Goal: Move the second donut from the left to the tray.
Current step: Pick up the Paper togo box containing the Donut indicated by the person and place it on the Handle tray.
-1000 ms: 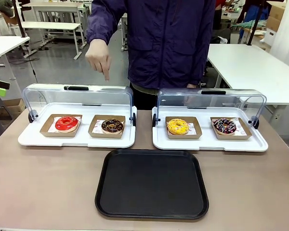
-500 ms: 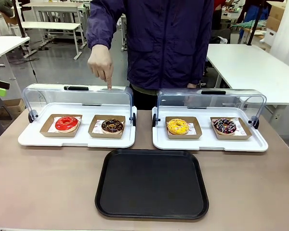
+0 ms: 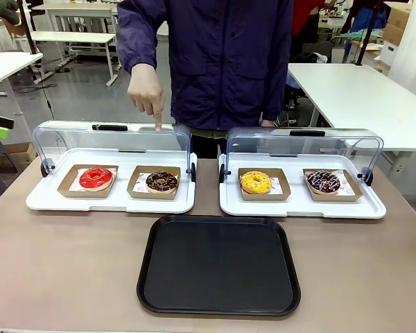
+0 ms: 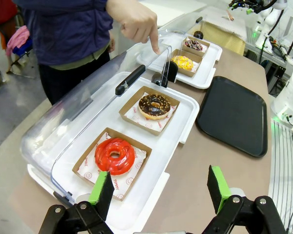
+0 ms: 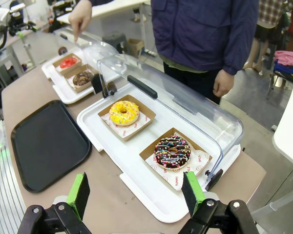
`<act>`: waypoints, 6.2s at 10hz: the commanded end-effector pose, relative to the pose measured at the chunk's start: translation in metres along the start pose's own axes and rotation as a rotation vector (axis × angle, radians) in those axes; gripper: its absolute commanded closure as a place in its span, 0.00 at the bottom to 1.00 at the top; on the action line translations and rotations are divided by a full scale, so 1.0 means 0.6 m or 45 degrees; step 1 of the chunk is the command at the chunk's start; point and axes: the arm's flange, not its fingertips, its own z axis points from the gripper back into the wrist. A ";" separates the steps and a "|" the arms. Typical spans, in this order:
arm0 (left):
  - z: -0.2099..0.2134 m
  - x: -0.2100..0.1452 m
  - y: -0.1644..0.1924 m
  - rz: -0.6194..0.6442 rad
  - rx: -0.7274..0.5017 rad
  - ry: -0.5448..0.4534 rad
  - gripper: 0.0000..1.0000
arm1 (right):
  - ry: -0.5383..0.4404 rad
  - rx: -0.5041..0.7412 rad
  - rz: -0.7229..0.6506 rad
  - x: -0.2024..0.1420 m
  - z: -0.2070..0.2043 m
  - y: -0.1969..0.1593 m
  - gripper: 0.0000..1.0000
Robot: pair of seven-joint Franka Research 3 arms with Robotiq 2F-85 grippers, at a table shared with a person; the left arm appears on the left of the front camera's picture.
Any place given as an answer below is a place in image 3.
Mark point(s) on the white storage box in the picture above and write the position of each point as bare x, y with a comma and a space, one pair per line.
390, 52

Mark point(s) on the white table with metal legs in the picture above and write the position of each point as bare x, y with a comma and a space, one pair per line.
73, 36

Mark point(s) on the person's left forearm purple sleeve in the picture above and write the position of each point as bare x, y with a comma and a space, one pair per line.
281, 79

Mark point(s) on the person's right hand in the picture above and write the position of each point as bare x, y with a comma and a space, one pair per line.
145, 88

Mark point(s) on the person in red top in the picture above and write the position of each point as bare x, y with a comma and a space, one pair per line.
306, 17

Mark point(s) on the black bag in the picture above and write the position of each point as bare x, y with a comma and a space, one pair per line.
308, 57

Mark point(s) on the brown cardboard box on floor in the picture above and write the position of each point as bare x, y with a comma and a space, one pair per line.
19, 156

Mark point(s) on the person's right forearm purple sleeve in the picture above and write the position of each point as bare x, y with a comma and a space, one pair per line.
135, 45

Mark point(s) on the large white work table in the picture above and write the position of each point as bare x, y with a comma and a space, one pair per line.
360, 100

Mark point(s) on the chocolate sprinkled donut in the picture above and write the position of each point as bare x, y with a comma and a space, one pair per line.
154, 185

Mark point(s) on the black vertical pole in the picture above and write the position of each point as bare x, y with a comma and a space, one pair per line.
365, 48
28, 27

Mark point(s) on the white display case base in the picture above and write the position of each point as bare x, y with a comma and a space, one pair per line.
298, 209
121, 206

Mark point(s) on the black plastic serving tray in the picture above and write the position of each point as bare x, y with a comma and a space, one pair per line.
218, 265

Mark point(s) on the black lid hinge knob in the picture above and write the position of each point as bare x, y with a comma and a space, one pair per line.
369, 177
193, 171
222, 172
44, 170

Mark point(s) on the brown cardboard donut tray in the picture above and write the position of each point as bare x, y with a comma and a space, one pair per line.
69, 185
333, 198
263, 197
152, 196

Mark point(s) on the white table with black pole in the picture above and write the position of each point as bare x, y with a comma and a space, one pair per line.
3, 67

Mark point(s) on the person's left hand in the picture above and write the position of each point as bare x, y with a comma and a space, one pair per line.
267, 123

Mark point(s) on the stacked brown cardboard boxes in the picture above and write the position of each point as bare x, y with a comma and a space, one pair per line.
397, 24

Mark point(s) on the person's torso purple jacket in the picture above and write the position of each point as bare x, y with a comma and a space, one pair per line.
215, 59

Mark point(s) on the red glazed donut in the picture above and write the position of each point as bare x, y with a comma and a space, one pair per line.
88, 182

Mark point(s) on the person's olive trousers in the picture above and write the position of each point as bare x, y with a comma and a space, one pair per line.
208, 142

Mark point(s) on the dark green cloth bundle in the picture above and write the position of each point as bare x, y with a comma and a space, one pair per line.
0, 8

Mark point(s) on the yellow sprinkled donut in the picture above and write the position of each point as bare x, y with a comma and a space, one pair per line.
249, 185

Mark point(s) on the white long background table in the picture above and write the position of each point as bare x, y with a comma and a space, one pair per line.
76, 8

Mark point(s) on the person in blue top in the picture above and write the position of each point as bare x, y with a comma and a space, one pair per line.
367, 15

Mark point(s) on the clear display case lid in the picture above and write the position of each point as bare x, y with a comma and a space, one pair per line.
298, 149
90, 142

